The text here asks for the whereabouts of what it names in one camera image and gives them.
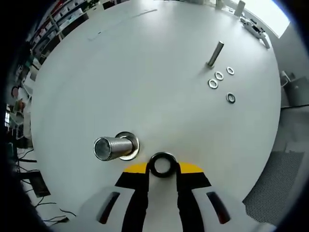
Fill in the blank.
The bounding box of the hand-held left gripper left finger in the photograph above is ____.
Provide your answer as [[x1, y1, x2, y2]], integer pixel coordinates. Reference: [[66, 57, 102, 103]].
[[55, 162, 152, 232]]

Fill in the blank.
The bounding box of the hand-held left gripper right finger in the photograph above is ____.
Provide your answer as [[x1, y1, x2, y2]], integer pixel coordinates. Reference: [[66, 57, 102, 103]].
[[175, 161, 278, 232]]

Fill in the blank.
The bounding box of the thick threaded stud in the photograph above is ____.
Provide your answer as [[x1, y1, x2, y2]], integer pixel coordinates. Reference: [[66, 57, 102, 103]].
[[93, 131, 140, 162]]

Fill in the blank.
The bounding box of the thin threaded stud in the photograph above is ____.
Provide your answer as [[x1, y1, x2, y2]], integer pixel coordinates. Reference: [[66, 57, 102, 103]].
[[205, 41, 225, 70]]

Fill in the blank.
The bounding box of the grey mesh office chair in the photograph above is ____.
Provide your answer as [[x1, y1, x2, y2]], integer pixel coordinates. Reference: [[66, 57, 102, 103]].
[[242, 70, 309, 222]]

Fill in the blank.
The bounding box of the white handheld device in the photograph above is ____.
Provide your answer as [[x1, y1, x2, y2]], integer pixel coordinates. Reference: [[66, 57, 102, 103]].
[[240, 17, 270, 49]]

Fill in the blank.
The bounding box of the shelf with white bins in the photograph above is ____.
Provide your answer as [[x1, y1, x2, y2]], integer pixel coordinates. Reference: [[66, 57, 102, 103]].
[[31, 0, 89, 61]]

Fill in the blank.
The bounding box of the tall grey cylinder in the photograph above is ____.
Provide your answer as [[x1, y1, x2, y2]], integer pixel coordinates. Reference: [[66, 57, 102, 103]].
[[235, 0, 246, 16]]

